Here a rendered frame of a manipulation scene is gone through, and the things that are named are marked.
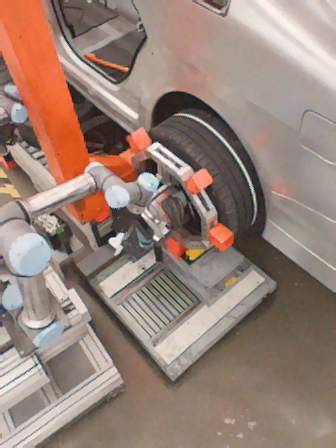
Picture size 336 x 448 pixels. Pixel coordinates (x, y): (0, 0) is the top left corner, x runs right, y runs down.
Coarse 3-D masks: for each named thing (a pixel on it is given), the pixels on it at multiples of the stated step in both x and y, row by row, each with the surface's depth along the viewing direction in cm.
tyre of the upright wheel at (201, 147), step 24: (168, 120) 209; (192, 120) 201; (216, 120) 198; (168, 144) 200; (192, 144) 191; (216, 144) 192; (240, 144) 195; (216, 168) 190; (240, 168) 193; (216, 192) 190; (240, 192) 195; (240, 216) 200
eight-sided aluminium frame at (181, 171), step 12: (156, 144) 201; (132, 156) 217; (144, 156) 206; (156, 156) 197; (168, 156) 197; (132, 168) 226; (144, 168) 226; (168, 168) 194; (180, 168) 191; (180, 180) 190; (204, 192) 193; (204, 204) 196; (204, 216) 193; (216, 216) 197; (180, 228) 234; (204, 228) 200; (180, 240) 232; (192, 240) 228; (204, 240) 208
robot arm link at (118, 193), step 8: (112, 176) 160; (104, 184) 159; (112, 184) 157; (120, 184) 157; (128, 184) 158; (136, 184) 160; (104, 192) 161; (112, 192) 154; (120, 192) 153; (128, 192) 156; (136, 192) 158; (112, 200) 155; (120, 200) 153; (128, 200) 156; (136, 200) 160
